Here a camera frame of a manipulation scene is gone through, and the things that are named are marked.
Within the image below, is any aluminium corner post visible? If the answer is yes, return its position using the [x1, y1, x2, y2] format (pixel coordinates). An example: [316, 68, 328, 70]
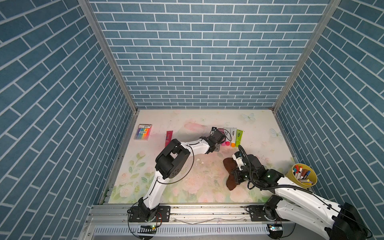
[272, 0, 341, 116]
[78, 0, 138, 115]

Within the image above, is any white pink-capped toothpaste tube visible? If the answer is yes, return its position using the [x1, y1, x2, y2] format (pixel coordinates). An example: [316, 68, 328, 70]
[224, 128, 233, 146]

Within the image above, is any aluminium left corner post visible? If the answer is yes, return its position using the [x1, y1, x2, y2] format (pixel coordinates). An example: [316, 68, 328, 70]
[78, 0, 138, 115]

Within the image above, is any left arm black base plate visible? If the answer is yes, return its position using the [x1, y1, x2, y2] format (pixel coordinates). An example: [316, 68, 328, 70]
[127, 206, 171, 223]

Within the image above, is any green toothpaste tube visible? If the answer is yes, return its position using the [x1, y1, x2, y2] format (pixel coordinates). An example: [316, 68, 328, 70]
[235, 129, 244, 147]

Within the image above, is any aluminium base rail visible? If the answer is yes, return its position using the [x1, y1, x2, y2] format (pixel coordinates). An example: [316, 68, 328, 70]
[80, 203, 295, 240]

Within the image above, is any rainbow highlighter pen pack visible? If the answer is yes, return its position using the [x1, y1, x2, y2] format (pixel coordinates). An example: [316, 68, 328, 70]
[134, 124, 152, 141]

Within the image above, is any aluminium right corner post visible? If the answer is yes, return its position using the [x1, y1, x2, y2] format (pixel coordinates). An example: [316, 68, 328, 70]
[272, 0, 341, 116]

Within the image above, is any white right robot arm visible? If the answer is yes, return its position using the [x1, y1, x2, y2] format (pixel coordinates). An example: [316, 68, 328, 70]
[223, 152, 373, 240]

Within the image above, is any yellow cup of markers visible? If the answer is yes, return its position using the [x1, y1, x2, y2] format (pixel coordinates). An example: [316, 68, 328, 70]
[286, 164, 318, 189]

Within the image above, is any white orange-capped toothpaste tube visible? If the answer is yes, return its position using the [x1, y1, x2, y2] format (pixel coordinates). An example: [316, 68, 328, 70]
[230, 128, 237, 148]

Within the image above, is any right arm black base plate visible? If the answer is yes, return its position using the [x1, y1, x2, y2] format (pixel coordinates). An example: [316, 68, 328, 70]
[245, 205, 289, 223]

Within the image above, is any red toothpaste tube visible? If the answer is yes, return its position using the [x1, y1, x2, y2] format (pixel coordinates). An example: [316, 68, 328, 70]
[165, 131, 173, 147]

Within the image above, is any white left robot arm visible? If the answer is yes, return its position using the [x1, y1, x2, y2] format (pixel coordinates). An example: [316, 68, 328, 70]
[138, 130, 226, 221]

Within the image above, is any brown wiping cloth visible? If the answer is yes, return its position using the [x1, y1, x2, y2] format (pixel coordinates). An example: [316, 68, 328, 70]
[223, 158, 244, 191]

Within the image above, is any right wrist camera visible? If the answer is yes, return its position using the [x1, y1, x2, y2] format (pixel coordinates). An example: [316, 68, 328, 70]
[233, 152, 244, 170]

